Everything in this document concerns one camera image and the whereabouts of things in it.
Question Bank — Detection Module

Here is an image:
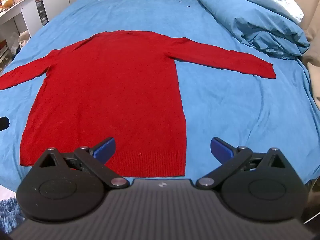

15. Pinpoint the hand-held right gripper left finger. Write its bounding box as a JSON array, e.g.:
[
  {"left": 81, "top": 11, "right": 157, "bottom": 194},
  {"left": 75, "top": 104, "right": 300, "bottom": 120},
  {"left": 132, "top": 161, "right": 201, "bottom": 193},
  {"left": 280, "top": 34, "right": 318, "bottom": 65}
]
[{"left": 35, "top": 137, "right": 130, "bottom": 189}]

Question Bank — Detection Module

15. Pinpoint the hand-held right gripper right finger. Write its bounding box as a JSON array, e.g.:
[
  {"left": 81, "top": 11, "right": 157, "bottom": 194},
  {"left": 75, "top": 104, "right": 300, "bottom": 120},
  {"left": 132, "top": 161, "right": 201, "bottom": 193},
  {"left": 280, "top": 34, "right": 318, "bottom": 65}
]
[{"left": 196, "top": 137, "right": 288, "bottom": 190}]

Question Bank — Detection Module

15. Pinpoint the red knit sweater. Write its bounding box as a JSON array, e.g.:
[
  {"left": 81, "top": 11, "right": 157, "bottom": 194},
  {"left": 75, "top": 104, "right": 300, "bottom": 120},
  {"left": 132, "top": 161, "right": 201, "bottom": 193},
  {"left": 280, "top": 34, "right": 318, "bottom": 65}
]
[{"left": 0, "top": 30, "right": 277, "bottom": 178}]

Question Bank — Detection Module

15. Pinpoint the bed with blue sheet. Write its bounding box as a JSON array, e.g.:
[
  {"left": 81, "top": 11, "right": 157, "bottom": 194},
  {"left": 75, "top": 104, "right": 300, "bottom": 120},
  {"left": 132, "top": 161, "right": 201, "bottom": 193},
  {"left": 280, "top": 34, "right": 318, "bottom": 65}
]
[{"left": 0, "top": 0, "right": 320, "bottom": 198}]

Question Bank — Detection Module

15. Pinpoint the white bag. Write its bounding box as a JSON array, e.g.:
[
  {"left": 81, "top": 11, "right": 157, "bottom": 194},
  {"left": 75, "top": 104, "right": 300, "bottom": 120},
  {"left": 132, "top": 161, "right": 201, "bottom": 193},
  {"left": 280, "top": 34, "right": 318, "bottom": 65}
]
[{"left": 18, "top": 30, "right": 32, "bottom": 50}]

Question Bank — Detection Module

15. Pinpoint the blue fluffy rug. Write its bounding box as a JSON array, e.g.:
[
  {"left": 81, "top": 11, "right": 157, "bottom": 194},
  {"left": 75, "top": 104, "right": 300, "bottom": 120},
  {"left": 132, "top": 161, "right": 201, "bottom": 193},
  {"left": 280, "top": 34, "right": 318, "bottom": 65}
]
[{"left": 0, "top": 197, "right": 26, "bottom": 234}]

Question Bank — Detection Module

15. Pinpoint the white desk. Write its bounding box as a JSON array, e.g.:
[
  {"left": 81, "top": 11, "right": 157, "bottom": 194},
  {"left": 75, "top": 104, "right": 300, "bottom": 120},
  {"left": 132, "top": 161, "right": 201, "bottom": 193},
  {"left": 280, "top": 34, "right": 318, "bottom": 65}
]
[{"left": 0, "top": 0, "right": 36, "bottom": 63}]

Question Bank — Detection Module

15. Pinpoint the blue duvet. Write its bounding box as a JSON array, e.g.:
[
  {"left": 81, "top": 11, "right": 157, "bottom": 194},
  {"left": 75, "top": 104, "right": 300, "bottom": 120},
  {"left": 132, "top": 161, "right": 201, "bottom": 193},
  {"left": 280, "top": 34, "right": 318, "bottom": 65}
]
[{"left": 194, "top": 0, "right": 311, "bottom": 59}]

